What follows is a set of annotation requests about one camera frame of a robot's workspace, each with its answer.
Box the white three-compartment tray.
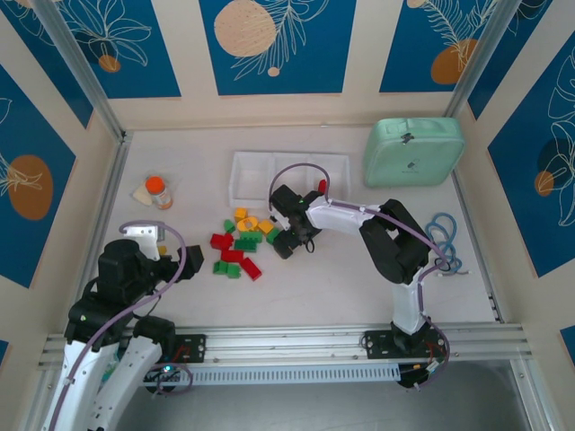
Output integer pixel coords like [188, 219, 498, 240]
[227, 150, 352, 210]

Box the beige wedge piece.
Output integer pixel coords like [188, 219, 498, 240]
[131, 180, 156, 207]

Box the orange-lid bottle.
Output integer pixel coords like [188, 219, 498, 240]
[145, 175, 174, 211]

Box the base wiring bundle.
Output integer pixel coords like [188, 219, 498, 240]
[397, 358, 453, 391]
[143, 362, 194, 397]

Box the mint green zipper case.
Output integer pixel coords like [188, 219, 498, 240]
[361, 117, 467, 189]

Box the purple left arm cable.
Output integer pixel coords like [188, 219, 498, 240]
[44, 218, 194, 431]

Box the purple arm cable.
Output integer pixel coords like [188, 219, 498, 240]
[44, 218, 194, 431]
[268, 162, 452, 391]

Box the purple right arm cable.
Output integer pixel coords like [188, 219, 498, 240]
[268, 162, 452, 391]

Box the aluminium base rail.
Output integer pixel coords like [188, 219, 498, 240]
[38, 321, 534, 365]

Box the grey slotted cable duct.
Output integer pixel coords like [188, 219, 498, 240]
[143, 362, 401, 387]

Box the blue coiled cable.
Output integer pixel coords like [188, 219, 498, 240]
[424, 212, 473, 277]

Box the aluminium frame post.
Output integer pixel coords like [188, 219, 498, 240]
[442, 0, 525, 119]
[33, 0, 129, 145]

